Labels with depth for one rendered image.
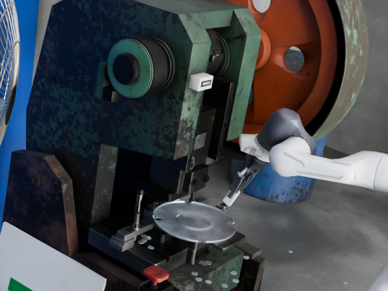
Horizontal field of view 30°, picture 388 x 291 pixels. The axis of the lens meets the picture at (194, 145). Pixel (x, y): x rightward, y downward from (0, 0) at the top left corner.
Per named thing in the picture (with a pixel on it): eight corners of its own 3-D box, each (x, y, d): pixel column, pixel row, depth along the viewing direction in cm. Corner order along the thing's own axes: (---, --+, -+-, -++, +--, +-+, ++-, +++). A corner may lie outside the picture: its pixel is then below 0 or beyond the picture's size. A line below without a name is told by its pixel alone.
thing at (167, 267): (228, 239, 269) (231, 225, 267) (152, 280, 234) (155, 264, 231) (167, 208, 284) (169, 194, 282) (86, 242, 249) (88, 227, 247)
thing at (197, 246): (239, 268, 249) (247, 234, 244) (216, 283, 238) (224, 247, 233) (183, 239, 262) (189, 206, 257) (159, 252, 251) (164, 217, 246)
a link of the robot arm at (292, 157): (389, 148, 210) (293, 123, 225) (366, 170, 196) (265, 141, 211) (383, 182, 215) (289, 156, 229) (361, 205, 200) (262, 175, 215)
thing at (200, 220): (244, 245, 238) (245, 243, 237) (158, 240, 231) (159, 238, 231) (226, 205, 264) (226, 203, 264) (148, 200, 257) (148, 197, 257)
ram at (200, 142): (212, 187, 249) (228, 108, 239) (186, 198, 238) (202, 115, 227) (174, 170, 258) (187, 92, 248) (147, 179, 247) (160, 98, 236)
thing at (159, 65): (171, 113, 219) (183, 43, 212) (148, 120, 210) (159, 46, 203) (118, 91, 231) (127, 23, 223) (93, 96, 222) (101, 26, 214)
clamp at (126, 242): (154, 237, 249) (159, 210, 245) (122, 252, 235) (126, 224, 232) (141, 230, 252) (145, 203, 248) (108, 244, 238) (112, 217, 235)
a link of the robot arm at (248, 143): (286, 148, 228) (278, 160, 231) (258, 122, 231) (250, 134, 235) (265, 159, 218) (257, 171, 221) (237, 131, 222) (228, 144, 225)
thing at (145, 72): (260, 79, 259) (272, 32, 253) (140, 108, 207) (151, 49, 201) (220, 63, 268) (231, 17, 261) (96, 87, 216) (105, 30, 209)
